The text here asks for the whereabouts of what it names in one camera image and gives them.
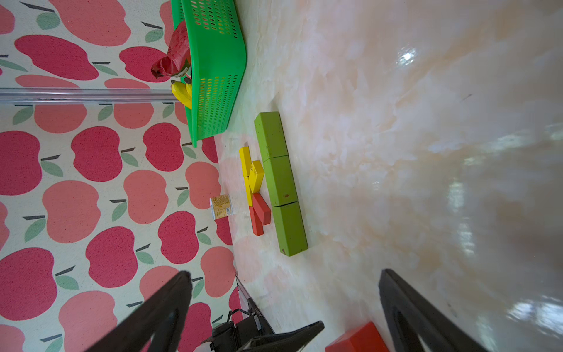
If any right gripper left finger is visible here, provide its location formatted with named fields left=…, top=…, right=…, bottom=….
left=88, top=271, right=192, bottom=351

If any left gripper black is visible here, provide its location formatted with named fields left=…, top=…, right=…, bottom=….
left=205, top=309, right=325, bottom=352

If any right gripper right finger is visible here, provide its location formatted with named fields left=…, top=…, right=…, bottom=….
left=379, top=268, right=485, bottom=351

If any red block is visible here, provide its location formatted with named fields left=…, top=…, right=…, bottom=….
left=249, top=206, right=264, bottom=236
left=325, top=322, right=389, bottom=352
left=252, top=193, right=271, bottom=225

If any green block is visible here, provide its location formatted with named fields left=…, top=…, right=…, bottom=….
left=264, top=155, right=299, bottom=207
left=255, top=111, right=288, bottom=161
left=272, top=202, right=309, bottom=257

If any yellow block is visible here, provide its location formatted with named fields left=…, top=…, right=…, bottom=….
left=239, top=147, right=252, bottom=177
left=248, top=161, right=265, bottom=194
left=244, top=177, right=253, bottom=207

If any small tin can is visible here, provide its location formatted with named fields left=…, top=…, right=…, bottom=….
left=210, top=194, right=233, bottom=220

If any yellow banana bunch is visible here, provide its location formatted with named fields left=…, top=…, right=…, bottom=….
left=171, top=80, right=192, bottom=109

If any red snack bag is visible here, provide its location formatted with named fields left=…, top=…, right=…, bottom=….
left=151, top=21, right=191, bottom=79

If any green plastic basket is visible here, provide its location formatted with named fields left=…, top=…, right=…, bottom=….
left=171, top=0, right=247, bottom=147

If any left aluminium post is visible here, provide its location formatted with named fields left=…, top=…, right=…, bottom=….
left=1, top=88, right=176, bottom=105

